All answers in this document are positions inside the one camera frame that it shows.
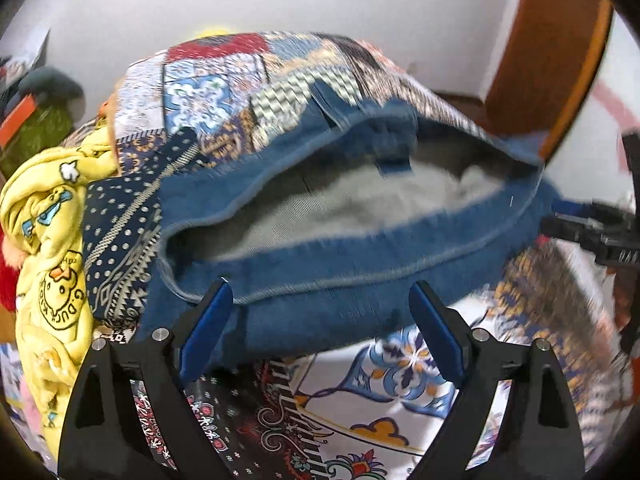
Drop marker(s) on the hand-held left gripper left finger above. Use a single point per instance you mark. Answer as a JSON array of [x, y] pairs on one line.
[[205, 330]]

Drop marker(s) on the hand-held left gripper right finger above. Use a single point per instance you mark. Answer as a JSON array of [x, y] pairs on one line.
[[437, 332]]

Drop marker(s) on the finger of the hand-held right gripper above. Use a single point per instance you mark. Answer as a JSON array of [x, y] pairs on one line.
[[567, 206], [565, 227]]

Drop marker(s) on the blue denim jacket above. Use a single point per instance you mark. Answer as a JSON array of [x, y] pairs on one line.
[[350, 280]]

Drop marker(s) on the wooden wardrobe cabinet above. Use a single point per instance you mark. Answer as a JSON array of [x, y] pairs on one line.
[[545, 60]]

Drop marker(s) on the yellow duck print blanket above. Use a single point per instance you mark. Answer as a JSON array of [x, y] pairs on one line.
[[50, 240]]

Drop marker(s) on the pink plush toy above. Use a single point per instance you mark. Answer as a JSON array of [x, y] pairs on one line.
[[27, 400]]

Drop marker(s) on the red plush toy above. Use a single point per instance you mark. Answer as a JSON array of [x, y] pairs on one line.
[[7, 275]]

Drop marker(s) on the patchwork printed bedspread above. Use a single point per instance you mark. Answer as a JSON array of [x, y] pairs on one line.
[[225, 95]]

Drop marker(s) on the green patterned cloth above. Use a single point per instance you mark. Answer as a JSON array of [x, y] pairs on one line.
[[37, 135]]

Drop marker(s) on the orange box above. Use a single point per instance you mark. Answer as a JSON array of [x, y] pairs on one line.
[[15, 120]]

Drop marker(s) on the yellow plush item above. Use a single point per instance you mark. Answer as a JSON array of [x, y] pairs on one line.
[[212, 34]]

